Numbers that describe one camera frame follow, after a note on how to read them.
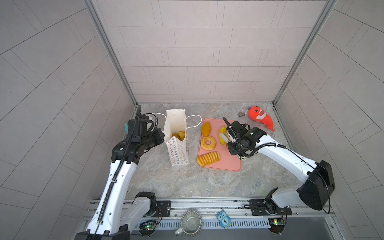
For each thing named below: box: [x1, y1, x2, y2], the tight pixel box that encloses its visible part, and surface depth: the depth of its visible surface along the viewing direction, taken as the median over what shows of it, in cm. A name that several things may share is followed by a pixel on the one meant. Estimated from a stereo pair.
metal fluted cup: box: [180, 209, 203, 238], surface depth 68 cm
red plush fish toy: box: [247, 106, 275, 131], surface depth 103 cm
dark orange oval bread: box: [201, 121, 212, 137], surface depth 102 cm
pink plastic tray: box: [198, 118, 242, 172], surface depth 91 cm
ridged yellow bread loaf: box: [196, 151, 221, 167], surface depth 86 cm
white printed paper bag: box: [163, 108, 190, 166], surface depth 80 cm
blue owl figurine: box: [216, 209, 232, 230], surface depth 69 cm
